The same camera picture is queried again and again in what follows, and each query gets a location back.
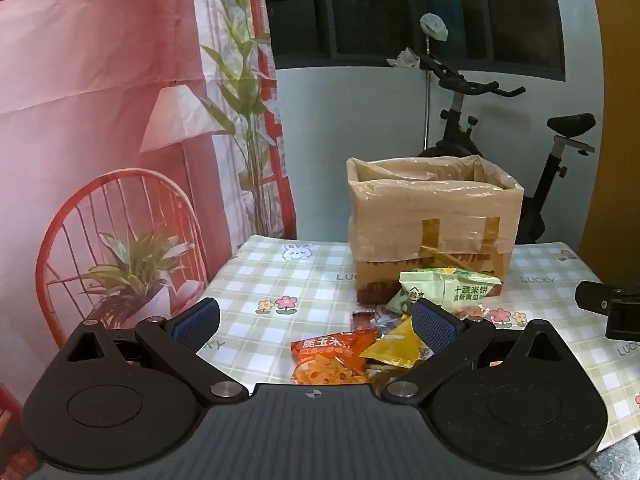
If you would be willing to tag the orange snack packet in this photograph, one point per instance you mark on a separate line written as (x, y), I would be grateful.
(325, 355)

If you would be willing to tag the small brown snack packet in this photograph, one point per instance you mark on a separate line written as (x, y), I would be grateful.
(362, 320)

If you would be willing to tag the yellow snack packet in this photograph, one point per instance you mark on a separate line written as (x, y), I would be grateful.
(395, 347)

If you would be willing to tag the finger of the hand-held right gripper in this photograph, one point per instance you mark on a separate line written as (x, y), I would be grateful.
(592, 297)

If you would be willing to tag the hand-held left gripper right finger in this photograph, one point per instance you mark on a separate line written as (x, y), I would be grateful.
(435, 327)

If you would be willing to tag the brown paper bag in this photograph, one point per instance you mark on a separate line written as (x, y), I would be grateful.
(435, 225)

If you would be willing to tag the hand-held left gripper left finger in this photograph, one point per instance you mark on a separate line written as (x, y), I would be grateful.
(200, 317)

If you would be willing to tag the crumpled white tissue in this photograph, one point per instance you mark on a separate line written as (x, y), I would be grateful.
(405, 58)

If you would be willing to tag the brown wooden panel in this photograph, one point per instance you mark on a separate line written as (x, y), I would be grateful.
(615, 210)

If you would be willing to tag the checkered tablecloth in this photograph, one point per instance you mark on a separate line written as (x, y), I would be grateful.
(280, 280)

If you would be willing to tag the green snack packet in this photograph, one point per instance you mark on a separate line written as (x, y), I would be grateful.
(450, 287)

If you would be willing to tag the printed pink backdrop cloth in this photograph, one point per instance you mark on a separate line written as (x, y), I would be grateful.
(75, 60)

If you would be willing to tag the white plastic bag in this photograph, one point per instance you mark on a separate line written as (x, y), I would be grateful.
(434, 26)

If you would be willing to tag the black exercise bike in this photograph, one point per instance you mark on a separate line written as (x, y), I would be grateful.
(547, 175)

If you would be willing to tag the thin metal pole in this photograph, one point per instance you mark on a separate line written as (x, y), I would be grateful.
(427, 105)

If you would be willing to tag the dark window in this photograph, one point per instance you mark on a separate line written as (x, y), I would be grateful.
(350, 10)

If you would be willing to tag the white fluffy cloth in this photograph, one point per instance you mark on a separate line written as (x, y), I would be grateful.
(620, 460)

